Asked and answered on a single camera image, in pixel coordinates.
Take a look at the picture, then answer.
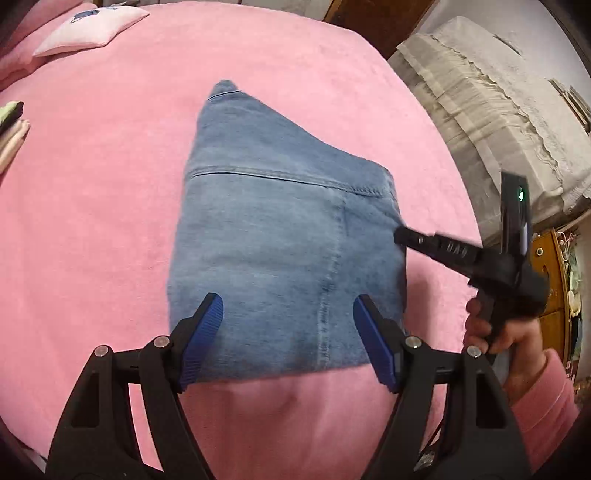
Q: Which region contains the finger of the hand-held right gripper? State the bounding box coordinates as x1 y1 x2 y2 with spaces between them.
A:
394 225 484 269

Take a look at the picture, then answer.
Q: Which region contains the pink bed blanket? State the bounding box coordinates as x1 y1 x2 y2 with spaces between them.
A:
0 0 484 464

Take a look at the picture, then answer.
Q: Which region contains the blue denim jacket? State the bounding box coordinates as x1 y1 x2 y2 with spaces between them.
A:
166 79 408 384

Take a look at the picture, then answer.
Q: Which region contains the brown wooden door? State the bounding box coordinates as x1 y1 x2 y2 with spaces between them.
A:
322 0 440 61

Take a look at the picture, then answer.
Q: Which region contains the small pale pink pillow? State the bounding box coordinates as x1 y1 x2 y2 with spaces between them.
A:
32 2 151 59

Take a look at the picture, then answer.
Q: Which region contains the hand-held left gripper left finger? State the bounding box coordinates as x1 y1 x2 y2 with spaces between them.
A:
45 292 225 480

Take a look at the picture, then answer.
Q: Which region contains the beige covered furniture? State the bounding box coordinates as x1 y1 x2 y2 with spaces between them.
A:
388 16 591 241

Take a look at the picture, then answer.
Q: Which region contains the wooden cabinet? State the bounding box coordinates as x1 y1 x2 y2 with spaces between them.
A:
530 228 572 372

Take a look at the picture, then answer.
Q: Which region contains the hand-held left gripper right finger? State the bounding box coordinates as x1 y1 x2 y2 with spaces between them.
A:
352 294 533 480

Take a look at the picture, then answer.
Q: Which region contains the person's pink garment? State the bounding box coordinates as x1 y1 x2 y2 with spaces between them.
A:
134 369 445 480

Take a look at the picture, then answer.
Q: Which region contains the person's right hand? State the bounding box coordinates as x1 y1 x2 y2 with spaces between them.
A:
464 298 546 403

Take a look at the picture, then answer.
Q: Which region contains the light green folded garment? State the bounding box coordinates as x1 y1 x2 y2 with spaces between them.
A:
0 100 25 129

